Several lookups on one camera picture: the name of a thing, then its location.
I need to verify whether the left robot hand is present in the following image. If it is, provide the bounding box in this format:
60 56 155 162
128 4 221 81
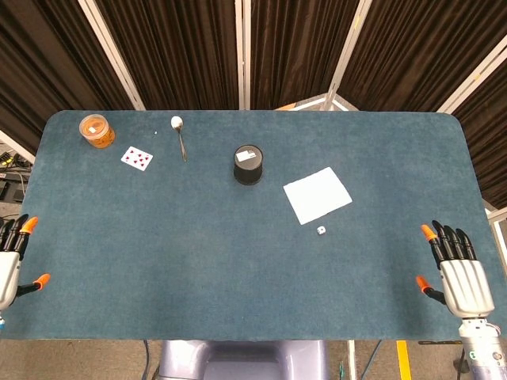
0 214 51 312

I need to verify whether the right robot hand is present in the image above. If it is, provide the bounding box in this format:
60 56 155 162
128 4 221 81
415 219 496 319

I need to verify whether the purple robot base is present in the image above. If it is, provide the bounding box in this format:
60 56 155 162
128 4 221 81
158 339 330 380

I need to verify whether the yellow floor tape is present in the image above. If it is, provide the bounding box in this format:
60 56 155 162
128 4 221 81
396 340 411 380

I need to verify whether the orange plastic jar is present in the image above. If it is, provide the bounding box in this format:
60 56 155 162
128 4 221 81
78 113 116 150

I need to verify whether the red playing card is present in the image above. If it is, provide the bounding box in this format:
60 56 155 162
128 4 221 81
120 145 154 172

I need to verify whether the white paper sheet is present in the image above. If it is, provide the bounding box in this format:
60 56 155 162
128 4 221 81
282 166 353 226

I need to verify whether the metal spoon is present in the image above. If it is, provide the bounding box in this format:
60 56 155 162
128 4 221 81
170 115 189 162

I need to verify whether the blue table mat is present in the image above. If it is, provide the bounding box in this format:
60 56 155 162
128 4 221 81
0 109 507 341

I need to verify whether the black dice cup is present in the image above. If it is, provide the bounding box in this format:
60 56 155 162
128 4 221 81
232 144 265 187

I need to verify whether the black curtain partition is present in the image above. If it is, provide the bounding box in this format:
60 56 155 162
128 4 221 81
0 0 507 210

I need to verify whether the power strip with cables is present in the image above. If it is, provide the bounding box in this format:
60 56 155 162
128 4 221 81
0 140 33 205

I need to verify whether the blue cable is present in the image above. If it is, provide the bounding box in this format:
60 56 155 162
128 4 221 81
143 340 153 380

